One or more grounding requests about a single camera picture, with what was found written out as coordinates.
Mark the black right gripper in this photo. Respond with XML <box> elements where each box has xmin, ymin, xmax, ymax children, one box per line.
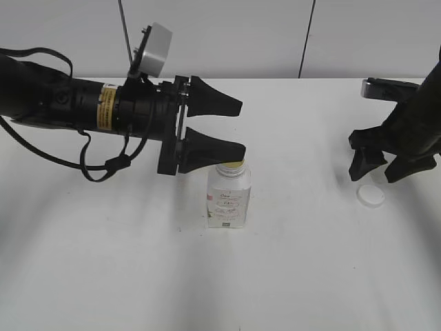
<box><xmin>349</xmin><ymin>118</ymin><xmax>435</xmax><ymax>183</ymax></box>

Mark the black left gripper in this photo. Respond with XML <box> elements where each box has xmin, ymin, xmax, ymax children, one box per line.
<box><xmin>157</xmin><ymin>76</ymin><xmax>246</xmax><ymax>174</ymax></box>

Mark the white round bottle cap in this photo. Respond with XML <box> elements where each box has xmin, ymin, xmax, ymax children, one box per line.
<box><xmin>356</xmin><ymin>184</ymin><xmax>385</xmax><ymax>208</ymax></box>

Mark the white square meinianda bottle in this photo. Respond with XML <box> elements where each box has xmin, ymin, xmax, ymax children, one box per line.
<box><xmin>206</xmin><ymin>161</ymin><xmax>252</xmax><ymax>228</ymax></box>

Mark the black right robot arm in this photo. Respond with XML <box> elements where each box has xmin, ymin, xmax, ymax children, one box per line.
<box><xmin>349</xmin><ymin>63</ymin><xmax>440</xmax><ymax>183</ymax></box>

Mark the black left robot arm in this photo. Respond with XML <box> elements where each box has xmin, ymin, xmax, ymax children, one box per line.
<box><xmin>1</xmin><ymin>48</ymin><xmax>246</xmax><ymax>179</ymax></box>

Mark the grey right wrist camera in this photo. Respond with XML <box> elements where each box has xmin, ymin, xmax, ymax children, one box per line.
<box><xmin>360</xmin><ymin>77</ymin><xmax>419</xmax><ymax>103</ymax></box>

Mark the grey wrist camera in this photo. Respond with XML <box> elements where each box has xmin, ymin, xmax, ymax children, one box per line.
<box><xmin>360</xmin><ymin>77</ymin><xmax>419</xmax><ymax>103</ymax></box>
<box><xmin>128</xmin><ymin>22</ymin><xmax>172</xmax><ymax>78</ymax></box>

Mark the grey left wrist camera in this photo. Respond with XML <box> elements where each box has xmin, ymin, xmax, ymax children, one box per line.
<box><xmin>128</xmin><ymin>22</ymin><xmax>172</xmax><ymax>78</ymax></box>

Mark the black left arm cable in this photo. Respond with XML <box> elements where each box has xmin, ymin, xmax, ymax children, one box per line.
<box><xmin>0</xmin><ymin>47</ymin><xmax>152</xmax><ymax>183</ymax></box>

